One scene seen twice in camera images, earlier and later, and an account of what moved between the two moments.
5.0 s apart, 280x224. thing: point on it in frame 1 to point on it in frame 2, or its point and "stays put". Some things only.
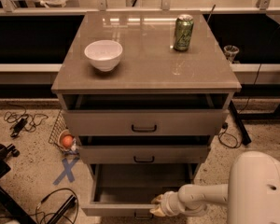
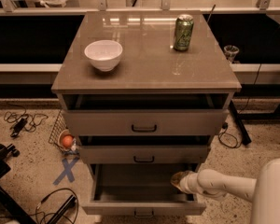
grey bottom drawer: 129,189 stays put
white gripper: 168,203 to 186,183
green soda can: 183,33 stays put
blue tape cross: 68,170 stays put
